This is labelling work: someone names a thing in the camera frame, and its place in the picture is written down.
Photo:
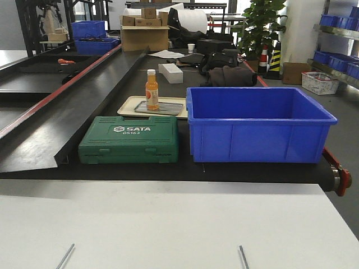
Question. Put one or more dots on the white foam block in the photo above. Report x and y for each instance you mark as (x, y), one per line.
(171, 72)

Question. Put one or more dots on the white paper cup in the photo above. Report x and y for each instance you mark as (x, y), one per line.
(191, 48)

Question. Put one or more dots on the large cardboard box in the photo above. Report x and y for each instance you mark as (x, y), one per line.
(140, 37)

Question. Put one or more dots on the orange juice bottle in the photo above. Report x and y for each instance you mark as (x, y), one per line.
(151, 90)

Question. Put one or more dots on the green potted plant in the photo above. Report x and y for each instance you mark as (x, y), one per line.
(262, 27)

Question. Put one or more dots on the red white traffic cone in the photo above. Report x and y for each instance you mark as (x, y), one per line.
(263, 61)

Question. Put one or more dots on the white table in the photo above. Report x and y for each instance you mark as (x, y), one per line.
(171, 225)

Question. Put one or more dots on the small grey metal tray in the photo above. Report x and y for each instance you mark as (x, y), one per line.
(165, 108)

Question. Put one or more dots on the brown cardboard box on floor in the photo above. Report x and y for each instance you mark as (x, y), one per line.
(292, 72)

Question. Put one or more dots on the blue bin far left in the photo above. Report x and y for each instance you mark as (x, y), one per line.
(98, 47)

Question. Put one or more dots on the green SATA tool case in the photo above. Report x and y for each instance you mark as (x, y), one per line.
(115, 140)

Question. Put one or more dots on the red conveyor end bracket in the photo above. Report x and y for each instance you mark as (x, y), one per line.
(342, 177)

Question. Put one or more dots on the beige plastic tray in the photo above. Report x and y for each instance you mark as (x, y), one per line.
(127, 109)

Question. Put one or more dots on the black yellow traffic cone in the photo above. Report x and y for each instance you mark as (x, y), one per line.
(273, 72)

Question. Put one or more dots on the large blue plastic bin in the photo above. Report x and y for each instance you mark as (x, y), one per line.
(256, 125)

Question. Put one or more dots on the steel storage shelf rack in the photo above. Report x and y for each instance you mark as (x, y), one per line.
(336, 40)

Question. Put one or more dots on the dark folded cloth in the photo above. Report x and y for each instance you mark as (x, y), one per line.
(230, 77)

